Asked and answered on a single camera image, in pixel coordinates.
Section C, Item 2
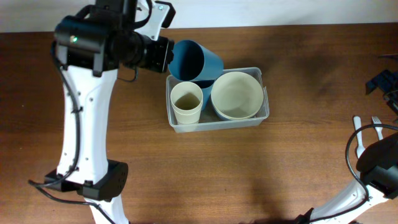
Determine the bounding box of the cream cup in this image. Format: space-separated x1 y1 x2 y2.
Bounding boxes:
172 105 201 124
170 82 203 115

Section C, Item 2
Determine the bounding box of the white plastic fork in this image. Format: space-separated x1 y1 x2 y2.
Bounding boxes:
372 116 383 140

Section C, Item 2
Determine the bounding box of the white plastic knife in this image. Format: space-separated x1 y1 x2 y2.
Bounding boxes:
353 116 365 158

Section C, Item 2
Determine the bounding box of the cream bowl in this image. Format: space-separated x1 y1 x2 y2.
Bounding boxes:
210 72 264 111
213 105 261 120

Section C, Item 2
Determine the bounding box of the cream cup front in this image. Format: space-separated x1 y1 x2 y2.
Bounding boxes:
172 105 201 124

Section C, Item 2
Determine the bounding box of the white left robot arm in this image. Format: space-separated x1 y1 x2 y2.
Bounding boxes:
37 0 175 223

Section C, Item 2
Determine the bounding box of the clear plastic storage container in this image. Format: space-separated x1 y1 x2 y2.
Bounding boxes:
166 67 269 133

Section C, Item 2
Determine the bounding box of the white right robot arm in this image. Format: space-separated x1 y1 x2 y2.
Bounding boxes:
294 122 397 224

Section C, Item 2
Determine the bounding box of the blue cup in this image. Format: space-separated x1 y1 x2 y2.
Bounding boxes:
195 80 215 110
169 40 224 82

